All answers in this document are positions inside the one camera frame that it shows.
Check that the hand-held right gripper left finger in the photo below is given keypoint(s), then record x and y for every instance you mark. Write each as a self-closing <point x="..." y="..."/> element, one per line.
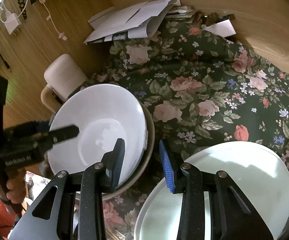
<point x="118" y="160"/>

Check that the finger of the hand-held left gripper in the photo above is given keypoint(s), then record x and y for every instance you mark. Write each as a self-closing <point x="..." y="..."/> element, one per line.
<point x="64" y="133"/>
<point x="27" y="129"/>

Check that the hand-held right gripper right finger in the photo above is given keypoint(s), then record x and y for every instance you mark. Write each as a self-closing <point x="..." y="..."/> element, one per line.
<point x="167" y="165"/>

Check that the pink bowl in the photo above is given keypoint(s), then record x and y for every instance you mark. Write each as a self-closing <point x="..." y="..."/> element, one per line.
<point x="149" y="140"/>

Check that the white black-spotted bowl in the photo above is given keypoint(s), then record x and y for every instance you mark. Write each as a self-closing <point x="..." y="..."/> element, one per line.
<point x="99" y="110"/>

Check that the green plate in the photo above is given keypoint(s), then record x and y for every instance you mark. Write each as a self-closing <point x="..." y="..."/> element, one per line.
<point x="247" y="187"/>

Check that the person's left hand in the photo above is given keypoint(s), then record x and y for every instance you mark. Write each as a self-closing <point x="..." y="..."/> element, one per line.
<point x="17" y="187"/>

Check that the cream mug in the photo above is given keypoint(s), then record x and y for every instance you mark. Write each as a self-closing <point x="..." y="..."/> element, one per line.
<point x="64" y="77"/>

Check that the floral tablecloth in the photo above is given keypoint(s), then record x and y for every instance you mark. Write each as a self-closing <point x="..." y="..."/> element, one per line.
<point x="209" y="92"/>

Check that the white charger adapter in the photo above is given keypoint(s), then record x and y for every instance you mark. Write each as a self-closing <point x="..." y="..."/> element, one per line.
<point x="13" y="23"/>

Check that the dark dotted headband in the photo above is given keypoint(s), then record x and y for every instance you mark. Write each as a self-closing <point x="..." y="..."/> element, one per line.
<point x="20" y="0"/>

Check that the stack of white papers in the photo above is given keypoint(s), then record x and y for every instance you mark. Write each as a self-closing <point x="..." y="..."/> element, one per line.
<point x="134" y="20"/>

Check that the folded white paper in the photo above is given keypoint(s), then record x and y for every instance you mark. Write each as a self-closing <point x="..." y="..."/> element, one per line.
<point x="222" y="28"/>

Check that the brown paper bundle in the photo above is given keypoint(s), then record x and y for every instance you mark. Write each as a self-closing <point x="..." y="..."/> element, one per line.
<point x="199" y="16"/>

